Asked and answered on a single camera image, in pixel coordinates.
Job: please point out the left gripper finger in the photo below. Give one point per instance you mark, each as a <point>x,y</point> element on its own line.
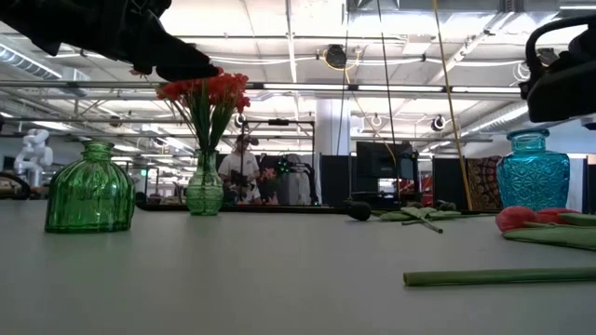
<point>177,60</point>

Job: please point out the black artificial tulip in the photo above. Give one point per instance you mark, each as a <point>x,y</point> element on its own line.
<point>433,228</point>
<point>445,205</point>
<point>358,210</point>

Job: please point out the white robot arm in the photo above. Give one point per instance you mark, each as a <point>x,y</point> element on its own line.
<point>32,156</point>

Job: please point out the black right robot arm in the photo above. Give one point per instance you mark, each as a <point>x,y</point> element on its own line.
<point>563,93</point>

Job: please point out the tall green glass vase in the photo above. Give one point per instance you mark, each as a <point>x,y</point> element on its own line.
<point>205,186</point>

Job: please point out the round green glass vase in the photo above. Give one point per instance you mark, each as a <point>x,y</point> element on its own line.
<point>90,191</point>

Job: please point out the blue glass vase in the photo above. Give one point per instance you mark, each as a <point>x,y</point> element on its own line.
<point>533,177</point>

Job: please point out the person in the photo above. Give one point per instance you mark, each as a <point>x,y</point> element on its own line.
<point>239,172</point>

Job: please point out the black monitor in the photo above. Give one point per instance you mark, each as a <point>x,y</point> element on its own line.
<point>382,163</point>

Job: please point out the patterned cloth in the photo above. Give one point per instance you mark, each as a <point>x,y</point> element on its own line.
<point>482,181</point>

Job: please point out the black metal frame rig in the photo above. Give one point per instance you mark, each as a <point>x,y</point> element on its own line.
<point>278,122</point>

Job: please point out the black aluminium table frame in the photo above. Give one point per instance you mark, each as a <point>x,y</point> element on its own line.
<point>279,209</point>

